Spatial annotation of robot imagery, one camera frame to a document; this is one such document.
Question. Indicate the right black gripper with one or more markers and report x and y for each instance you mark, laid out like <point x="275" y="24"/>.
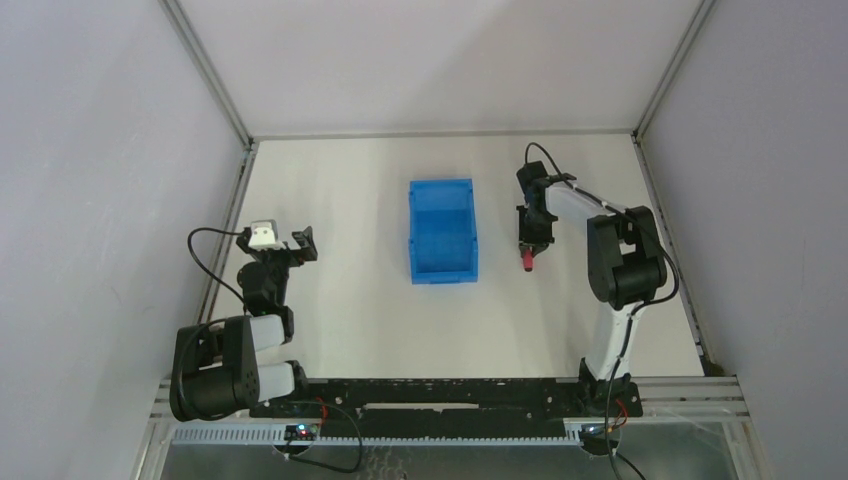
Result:
<point x="530" y="237"/>

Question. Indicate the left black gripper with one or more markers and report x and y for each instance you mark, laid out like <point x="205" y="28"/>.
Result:
<point x="279" y="250"/>

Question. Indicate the red-handled black screwdriver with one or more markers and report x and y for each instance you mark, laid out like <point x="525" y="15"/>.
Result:
<point x="527" y="260"/>

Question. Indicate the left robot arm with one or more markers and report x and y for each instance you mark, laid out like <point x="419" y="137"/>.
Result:
<point x="216" y="370"/>

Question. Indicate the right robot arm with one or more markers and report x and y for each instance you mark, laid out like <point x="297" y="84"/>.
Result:
<point x="626" y="266"/>

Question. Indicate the blue plastic storage bin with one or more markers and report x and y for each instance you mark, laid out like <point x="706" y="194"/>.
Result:
<point x="443" y="242"/>

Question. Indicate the left controller circuit board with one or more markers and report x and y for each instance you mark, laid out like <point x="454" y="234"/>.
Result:
<point x="301" y="432"/>

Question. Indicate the controller circuit board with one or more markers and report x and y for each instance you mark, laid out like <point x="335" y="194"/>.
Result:
<point x="301" y="432"/>
<point x="596" y="441"/>

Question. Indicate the right controller circuit board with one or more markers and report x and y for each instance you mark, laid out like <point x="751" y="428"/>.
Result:
<point x="596" y="441"/>

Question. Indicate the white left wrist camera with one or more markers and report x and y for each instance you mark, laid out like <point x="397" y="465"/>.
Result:
<point x="264" y="235"/>

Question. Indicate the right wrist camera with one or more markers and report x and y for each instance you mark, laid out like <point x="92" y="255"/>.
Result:
<point x="532" y="176"/>

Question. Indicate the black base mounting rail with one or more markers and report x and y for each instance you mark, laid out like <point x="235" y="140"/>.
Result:
<point x="418" y="409"/>

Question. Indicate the aluminium frame left post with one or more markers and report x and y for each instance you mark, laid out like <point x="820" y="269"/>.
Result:
<point x="202" y="61"/>

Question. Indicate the aluminium frame post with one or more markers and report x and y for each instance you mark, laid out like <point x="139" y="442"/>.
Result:
<point x="674" y="65"/>
<point x="202" y="61"/>

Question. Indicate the aluminium frame right post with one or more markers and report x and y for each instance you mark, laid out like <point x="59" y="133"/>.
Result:
<point x="674" y="65"/>

